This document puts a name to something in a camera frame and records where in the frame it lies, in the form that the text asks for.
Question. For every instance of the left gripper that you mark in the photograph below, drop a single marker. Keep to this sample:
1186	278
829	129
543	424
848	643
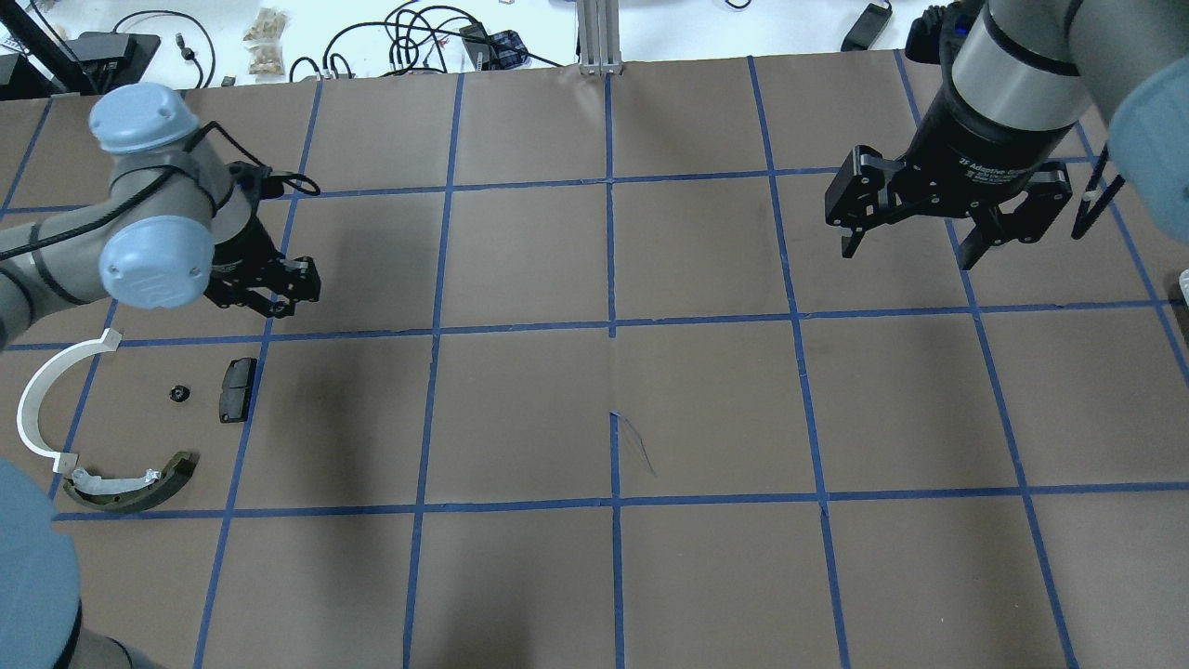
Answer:
243	249

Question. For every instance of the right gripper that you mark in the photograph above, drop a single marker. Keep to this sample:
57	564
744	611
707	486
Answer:
975	137

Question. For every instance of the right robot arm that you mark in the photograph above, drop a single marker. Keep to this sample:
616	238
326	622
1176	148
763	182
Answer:
1015	77

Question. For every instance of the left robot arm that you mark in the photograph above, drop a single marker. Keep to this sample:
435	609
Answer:
178	224

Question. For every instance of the black brake pad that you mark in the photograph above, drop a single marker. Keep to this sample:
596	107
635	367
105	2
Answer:
237	391

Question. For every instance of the olive brake shoe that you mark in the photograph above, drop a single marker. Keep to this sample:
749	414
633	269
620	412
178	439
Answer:
131	495

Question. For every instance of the black power adapter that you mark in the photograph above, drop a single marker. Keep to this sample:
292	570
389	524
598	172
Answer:
867	27

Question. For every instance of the bags of wooden pieces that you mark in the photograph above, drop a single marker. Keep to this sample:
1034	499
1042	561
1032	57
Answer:
262	41

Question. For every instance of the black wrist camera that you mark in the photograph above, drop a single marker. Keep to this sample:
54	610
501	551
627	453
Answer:
261	182

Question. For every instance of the aluminium frame post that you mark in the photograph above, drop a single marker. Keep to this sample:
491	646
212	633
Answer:
599	37

